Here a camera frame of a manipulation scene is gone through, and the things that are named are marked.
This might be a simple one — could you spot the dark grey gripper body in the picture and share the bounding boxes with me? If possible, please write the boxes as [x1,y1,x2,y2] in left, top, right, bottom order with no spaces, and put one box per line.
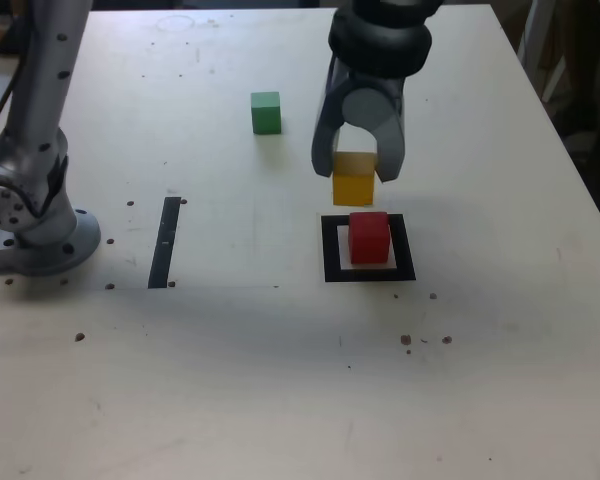
[343,71,407,101]

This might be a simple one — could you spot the green cube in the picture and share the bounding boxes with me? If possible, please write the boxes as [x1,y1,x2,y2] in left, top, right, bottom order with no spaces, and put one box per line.
[250,91,283,136]

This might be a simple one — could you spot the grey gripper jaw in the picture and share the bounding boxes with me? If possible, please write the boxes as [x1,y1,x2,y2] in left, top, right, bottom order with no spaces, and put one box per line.
[310,52,354,179]
[341,87,407,184]

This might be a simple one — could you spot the black cable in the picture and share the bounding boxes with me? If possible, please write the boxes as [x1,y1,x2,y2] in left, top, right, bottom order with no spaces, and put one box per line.
[0,47,31,151]

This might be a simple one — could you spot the black tape square outline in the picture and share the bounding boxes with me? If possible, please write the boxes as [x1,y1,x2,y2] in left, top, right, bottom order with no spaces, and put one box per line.
[320,213,417,284]

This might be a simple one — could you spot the black tape strip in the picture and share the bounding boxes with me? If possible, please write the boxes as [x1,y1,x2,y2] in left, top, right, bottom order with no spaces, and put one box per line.
[147,196,182,290]

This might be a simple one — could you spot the white background post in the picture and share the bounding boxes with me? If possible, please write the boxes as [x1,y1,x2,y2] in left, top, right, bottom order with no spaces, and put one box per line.
[516,0,549,69]

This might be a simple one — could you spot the yellow cube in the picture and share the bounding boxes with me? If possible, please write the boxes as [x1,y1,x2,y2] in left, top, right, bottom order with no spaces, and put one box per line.
[331,150,379,208]

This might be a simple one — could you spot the red cube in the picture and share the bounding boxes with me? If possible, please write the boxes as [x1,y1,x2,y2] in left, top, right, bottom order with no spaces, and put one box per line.
[347,211,393,266]

